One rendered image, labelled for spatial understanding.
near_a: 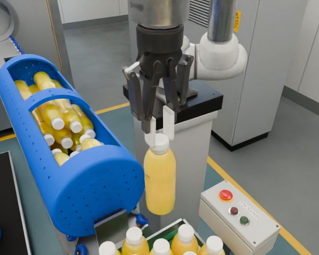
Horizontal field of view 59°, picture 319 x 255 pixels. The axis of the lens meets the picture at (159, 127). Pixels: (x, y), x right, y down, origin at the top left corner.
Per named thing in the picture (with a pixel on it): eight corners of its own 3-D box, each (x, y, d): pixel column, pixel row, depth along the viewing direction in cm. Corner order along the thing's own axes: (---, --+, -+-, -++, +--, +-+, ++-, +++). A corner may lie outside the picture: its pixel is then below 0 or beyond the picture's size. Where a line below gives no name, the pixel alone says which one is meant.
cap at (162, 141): (160, 138, 61) (160, 131, 60) (172, 147, 59) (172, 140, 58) (146, 146, 59) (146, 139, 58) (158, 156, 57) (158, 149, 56)
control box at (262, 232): (222, 200, 92) (226, 178, 86) (272, 249, 78) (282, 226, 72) (197, 214, 87) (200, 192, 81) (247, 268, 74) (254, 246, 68)
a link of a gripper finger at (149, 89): (164, 62, 46) (157, 62, 45) (153, 122, 52) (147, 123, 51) (151, 55, 49) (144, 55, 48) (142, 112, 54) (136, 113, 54)
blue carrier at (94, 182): (66, 94, 154) (46, 45, 135) (152, 202, 94) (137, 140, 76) (13, 117, 144) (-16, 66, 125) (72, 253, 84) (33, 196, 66)
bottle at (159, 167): (161, 187, 74) (160, 131, 63) (181, 203, 70) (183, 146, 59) (140, 202, 70) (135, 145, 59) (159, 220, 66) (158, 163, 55)
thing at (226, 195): (226, 189, 82) (226, 187, 81) (234, 198, 80) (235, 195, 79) (216, 195, 81) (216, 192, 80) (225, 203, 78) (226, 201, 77)
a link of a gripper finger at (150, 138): (156, 118, 52) (152, 119, 52) (155, 147, 56) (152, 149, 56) (147, 111, 54) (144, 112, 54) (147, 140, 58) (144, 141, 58)
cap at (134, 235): (141, 230, 73) (141, 226, 72) (143, 244, 70) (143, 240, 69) (126, 232, 72) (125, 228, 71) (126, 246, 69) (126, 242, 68)
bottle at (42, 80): (45, 87, 140) (56, 103, 127) (31, 82, 135) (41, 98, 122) (51, 74, 138) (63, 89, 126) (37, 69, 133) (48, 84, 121)
